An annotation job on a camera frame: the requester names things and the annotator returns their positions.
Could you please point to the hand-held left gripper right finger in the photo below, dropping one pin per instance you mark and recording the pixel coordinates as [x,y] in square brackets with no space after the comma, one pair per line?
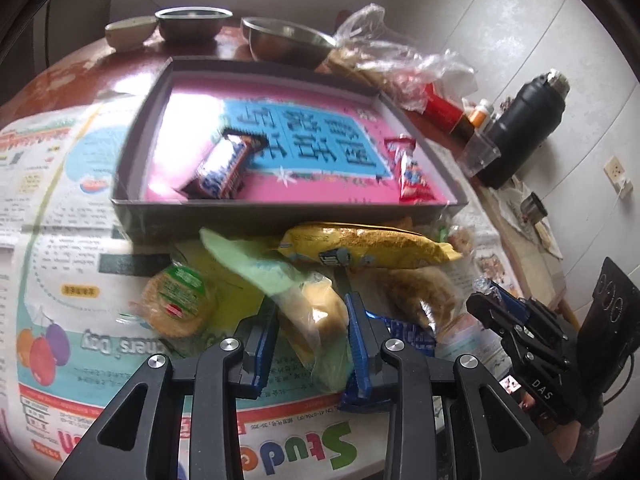
[360,340]

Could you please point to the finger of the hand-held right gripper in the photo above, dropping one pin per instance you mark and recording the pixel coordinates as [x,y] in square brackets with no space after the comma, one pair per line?
[492,317]
[510,300]

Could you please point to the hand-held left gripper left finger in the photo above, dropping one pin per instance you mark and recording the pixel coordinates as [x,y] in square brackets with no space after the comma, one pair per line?
[262,345]

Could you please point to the blue snack packet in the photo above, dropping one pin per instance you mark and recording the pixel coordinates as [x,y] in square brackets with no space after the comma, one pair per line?
[410,335]

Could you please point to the clear brown snack packet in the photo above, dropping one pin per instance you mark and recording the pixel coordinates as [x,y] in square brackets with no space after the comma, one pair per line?
[420,295]

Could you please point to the light green cake packet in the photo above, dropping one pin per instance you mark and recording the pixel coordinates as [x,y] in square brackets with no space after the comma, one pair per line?
[250,260]

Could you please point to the yellow snack packet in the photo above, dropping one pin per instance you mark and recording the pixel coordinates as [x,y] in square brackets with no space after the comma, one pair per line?
[380,247]

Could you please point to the grey cardboard box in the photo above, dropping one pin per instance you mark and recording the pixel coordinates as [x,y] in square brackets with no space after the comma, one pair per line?
[250,220]

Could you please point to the person's right forearm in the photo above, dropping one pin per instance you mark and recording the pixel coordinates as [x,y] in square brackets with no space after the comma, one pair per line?
[580,445]

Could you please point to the patterned cloth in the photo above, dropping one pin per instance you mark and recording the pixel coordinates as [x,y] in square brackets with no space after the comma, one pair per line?
[515,225]

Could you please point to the small clear cookie packet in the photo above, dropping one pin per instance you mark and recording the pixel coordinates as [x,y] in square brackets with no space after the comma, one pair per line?
[460,240]

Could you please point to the small metal cup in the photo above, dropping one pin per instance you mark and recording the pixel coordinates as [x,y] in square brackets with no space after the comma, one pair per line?
[532,207]

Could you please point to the round cracker packet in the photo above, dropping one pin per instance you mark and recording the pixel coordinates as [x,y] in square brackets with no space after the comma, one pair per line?
[177,300]

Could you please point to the clear plastic cup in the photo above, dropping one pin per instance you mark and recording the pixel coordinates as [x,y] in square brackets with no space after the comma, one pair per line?
[477,155]

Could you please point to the pink workbook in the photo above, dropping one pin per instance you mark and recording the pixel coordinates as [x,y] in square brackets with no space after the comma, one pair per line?
[310,192]

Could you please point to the red snack packet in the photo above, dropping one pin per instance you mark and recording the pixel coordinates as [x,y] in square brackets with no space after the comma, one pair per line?
[410,175]

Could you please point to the black thermos flask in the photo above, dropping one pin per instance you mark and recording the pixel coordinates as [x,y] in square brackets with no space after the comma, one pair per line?
[525,130]

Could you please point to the dark chocolate bar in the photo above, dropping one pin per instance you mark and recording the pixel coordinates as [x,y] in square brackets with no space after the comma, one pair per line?
[220,165]

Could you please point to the orange medicine bottle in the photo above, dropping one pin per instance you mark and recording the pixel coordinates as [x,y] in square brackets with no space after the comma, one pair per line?
[479,115]

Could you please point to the colourful newspaper sheet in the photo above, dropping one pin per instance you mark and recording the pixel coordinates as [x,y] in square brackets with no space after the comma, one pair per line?
[75,280]
[50,170]

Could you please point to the red box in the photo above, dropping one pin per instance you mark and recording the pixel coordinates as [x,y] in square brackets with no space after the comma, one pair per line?
[447,110]

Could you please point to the clear plastic bag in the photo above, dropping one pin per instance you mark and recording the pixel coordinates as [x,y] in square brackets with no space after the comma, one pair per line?
[380,55]

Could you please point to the shiny steel bowl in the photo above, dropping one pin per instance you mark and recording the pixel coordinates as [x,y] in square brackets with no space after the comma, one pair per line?
[285,45]

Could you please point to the dark steel bowl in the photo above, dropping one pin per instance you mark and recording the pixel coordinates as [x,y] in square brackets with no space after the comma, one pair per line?
[192,27]

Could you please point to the cream ceramic bowl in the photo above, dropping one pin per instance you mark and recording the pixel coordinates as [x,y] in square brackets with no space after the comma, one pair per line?
[131,34]

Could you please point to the wall socket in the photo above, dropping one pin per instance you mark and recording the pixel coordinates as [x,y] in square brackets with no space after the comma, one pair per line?
[617,172]

